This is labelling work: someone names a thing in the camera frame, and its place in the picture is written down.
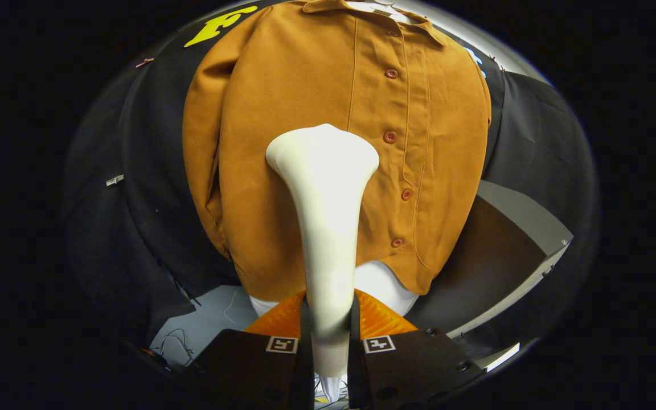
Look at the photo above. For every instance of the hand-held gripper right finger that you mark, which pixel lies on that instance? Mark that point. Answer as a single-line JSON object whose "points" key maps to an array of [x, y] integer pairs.
{"points": [[413, 370]]}

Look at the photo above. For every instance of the white mannequin torso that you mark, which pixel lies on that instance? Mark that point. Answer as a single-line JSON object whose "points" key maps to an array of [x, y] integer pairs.
{"points": [[385, 285]]}

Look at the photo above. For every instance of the brown button shirt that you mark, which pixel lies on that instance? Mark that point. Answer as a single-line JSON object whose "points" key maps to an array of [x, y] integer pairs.
{"points": [[282, 85]]}

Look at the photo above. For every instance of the silver cloth clip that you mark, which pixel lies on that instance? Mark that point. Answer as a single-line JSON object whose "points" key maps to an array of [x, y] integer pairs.
{"points": [[115, 180]]}

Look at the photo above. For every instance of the white garment steamer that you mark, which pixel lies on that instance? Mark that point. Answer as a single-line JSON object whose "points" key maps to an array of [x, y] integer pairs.
{"points": [[325, 199]]}

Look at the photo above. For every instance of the black backdrop cloth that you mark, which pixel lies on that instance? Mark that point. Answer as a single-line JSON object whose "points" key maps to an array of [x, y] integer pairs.
{"points": [[134, 228]]}

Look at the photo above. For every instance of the grey cabinet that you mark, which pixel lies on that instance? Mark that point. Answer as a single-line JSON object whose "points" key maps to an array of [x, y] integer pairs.
{"points": [[493, 256]]}

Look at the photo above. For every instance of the red cloth clip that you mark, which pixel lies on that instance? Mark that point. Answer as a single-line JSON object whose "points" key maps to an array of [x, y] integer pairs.
{"points": [[144, 62]]}

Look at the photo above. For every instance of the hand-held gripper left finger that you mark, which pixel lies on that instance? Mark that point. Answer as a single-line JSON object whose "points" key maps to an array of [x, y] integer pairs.
{"points": [[248, 370]]}

